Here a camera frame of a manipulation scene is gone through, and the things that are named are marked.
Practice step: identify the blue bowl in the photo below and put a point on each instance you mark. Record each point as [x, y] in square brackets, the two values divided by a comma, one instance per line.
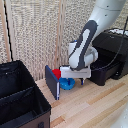
[66, 85]

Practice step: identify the beige woven folding screen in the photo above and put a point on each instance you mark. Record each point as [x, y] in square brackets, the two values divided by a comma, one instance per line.
[30, 33]

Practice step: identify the red cup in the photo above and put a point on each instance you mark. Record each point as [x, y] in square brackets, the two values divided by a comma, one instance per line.
[55, 73]

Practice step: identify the dark blue binder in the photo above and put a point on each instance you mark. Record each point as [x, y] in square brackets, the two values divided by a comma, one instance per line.
[52, 82]

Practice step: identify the black fabric storage box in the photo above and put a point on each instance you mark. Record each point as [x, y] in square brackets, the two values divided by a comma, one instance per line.
[20, 100]

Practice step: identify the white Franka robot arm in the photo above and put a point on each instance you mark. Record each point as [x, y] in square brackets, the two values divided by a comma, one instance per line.
[85, 46]

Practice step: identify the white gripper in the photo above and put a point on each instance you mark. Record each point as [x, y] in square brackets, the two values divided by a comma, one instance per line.
[75, 72]

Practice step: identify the black air fryer body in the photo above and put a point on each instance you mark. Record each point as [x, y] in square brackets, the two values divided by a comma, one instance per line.
[113, 43]

